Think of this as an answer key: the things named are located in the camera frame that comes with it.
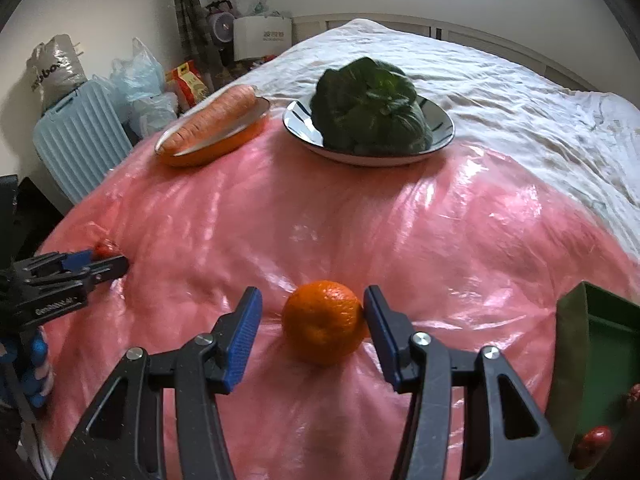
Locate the white plate with dark rim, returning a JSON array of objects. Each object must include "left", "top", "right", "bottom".
[{"left": 282, "top": 97, "right": 455, "bottom": 167}]

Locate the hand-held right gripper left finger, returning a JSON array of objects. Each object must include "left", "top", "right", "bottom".
[{"left": 52, "top": 286, "right": 263, "bottom": 480}]

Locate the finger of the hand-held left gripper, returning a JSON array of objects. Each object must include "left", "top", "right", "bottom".
[
  {"left": 14, "top": 251, "right": 101, "bottom": 277},
  {"left": 30, "top": 255, "right": 131, "bottom": 295}
]

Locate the pink plastic sheet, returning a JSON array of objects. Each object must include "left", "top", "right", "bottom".
[{"left": 37, "top": 125, "right": 640, "bottom": 480}]

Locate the red and yellow rice bag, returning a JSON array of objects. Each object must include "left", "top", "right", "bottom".
[{"left": 170, "top": 60, "right": 213, "bottom": 108}]

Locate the orange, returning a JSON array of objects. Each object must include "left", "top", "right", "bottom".
[{"left": 281, "top": 280, "right": 368, "bottom": 366}]

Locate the clear plastic bag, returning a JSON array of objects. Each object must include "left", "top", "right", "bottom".
[{"left": 127, "top": 92, "right": 178, "bottom": 138}]

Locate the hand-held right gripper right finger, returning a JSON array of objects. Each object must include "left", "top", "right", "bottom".
[{"left": 363, "top": 285, "right": 576, "bottom": 480}]

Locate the small purple fan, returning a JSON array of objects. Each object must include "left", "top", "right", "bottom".
[{"left": 206, "top": 10, "right": 236, "bottom": 43}]

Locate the grey printed sack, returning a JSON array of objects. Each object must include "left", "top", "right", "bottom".
[{"left": 26, "top": 34, "right": 87, "bottom": 111}]

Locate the person's left hand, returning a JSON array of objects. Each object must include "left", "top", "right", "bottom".
[{"left": 17, "top": 332, "right": 55, "bottom": 408}]

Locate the white cardboard box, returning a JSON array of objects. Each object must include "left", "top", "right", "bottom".
[{"left": 233, "top": 15, "right": 293, "bottom": 61}]

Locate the green rectangular tray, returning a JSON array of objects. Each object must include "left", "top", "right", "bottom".
[{"left": 545, "top": 281, "right": 640, "bottom": 466}]

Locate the plaid hanging scarf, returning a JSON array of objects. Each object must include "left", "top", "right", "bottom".
[{"left": 173, "top": 0, "right": 221, "bottom": 66}]

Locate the light blue ribbed suitcase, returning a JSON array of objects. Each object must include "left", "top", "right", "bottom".
[{"left": 33, "top": 80, "right": 133, "bottom": 206}]

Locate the black furniture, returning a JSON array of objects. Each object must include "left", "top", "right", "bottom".
[{"left": 0, "top": 175, "right": 61, "bottom": 261}]

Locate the green leafy vegetable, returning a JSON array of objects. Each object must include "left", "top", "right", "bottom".
[{"left": 311, "top": 56, "right": 433, "bottom": 155}]

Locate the carrot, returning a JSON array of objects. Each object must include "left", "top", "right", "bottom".
[{"left": 159, "top": 85, "right": 257, "bottom": 155}]

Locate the orange oval plate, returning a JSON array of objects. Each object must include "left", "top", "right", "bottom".
[{"left": 154, "top": 96, "right": 272, "bottom": 167}]

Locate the translucent bluish plastic bag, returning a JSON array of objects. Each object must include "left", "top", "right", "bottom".
[{"left": 110, "top": 37, "right": 166, "bottom": 106}]

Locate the bed with white floral sheet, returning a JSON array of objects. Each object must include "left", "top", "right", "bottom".
[{"left": 30, "top": 18, "right": 640, "bottom": 480}]

